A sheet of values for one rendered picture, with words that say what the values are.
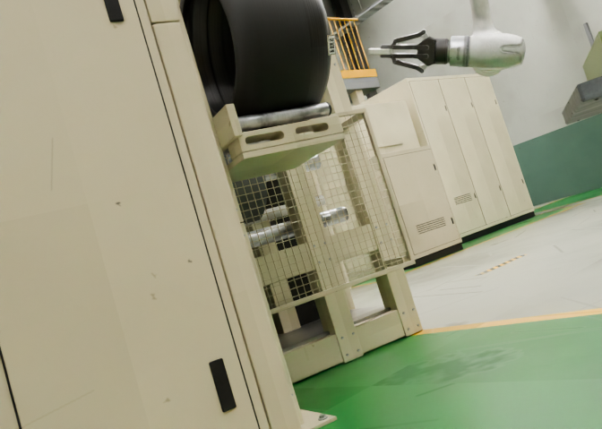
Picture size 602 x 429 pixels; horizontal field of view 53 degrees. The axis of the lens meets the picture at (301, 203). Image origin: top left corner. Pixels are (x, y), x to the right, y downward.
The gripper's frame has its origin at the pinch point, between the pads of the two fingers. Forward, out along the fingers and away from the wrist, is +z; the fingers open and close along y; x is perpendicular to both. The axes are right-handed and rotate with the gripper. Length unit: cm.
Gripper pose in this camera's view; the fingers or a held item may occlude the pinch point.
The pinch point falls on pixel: (380, 51)
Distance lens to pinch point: 191.4
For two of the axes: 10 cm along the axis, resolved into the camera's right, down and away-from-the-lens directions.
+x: 2.7, -3.6, 8.9
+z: -9.6, -0.7, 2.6
